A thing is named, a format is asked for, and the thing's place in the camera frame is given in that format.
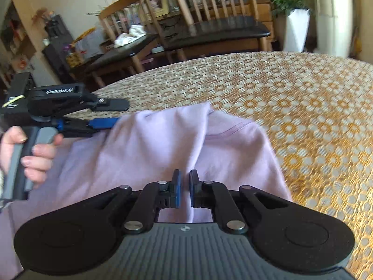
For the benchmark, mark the grey gift bag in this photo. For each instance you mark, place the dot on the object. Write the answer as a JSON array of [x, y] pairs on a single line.
[[90, 43]]

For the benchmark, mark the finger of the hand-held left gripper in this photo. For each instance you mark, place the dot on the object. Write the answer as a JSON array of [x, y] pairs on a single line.
[[103, 123], [115, 104]]

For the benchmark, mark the wood and white cabinet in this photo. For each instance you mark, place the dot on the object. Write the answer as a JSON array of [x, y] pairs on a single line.
[[14, 40]]

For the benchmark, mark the black water dispenser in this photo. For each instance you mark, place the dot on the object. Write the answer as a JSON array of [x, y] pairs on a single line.
[[58, 43]]

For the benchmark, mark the lilac shirt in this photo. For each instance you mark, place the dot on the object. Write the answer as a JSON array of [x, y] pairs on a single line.
[[145, 151]]

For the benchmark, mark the yellow picture frame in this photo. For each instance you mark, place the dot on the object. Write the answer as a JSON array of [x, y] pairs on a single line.
[[157, 4]]

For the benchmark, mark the white square planter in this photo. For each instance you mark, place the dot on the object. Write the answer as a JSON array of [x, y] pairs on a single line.
[[297, 30]]

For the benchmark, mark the white standing air conditioner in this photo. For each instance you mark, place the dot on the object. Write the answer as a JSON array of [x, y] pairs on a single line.
[[335, 14]]

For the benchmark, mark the person's left hand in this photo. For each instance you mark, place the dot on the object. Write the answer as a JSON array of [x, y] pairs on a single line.
[[40, 160]]

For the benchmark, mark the dried pink flower bunch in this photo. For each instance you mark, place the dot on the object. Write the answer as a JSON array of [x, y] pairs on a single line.
[[42, 14]]

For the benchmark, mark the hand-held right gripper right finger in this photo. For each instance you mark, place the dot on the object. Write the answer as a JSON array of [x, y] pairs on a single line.
[[193, 191]]

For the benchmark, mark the wooden chair black seat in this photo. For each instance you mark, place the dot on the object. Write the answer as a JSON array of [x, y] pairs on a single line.
[[122, 55], [215, 32]]

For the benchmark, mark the white crumpled cloth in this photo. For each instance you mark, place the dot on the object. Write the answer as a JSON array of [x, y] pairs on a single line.
[[129, 36]]

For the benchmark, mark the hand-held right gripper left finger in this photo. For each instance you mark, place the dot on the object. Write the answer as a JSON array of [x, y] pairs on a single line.
[[177, 191]]

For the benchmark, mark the clear snack jar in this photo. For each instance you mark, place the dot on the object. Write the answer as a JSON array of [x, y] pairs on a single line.
[[72, 57]]

